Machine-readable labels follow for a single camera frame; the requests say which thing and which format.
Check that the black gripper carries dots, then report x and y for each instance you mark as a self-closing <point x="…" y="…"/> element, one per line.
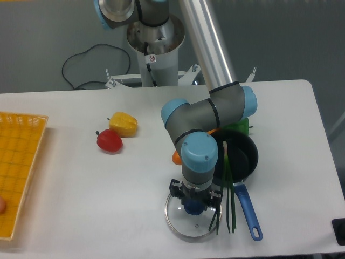
<point x="183" y="192"/>

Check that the green scallion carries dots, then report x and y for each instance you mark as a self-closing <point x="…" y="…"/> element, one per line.
<point x="222" y="184"/>

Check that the glass lid blue knob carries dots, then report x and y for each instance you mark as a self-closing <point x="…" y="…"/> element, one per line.
<point x="186" y="226"/>

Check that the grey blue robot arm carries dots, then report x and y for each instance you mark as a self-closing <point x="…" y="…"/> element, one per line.
<point x="187" y="124"/>

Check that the orange baguette bread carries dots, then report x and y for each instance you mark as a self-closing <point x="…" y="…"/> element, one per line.
<point x="176" y="158"/>

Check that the green bell pepper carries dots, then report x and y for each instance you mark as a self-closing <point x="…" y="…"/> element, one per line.
<point x="242" y="126"/>

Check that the yellow bell pepper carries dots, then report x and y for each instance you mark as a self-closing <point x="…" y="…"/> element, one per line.
<point x="123" y="124"/>

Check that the red bell pepper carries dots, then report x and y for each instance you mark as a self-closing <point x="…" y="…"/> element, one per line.
<point x="109" y="141"/>

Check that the black device at edge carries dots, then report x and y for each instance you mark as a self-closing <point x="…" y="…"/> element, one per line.
<point x="338" y="227"/>

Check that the yellow plastic basket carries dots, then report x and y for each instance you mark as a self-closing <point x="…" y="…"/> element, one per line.
<point x="21" y="136"/>

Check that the black pot blue handle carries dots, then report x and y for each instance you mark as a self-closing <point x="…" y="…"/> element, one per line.
<point x="243" y="156"/>

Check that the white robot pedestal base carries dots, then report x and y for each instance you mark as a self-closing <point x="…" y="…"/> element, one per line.
<point x="157" y="46"/>

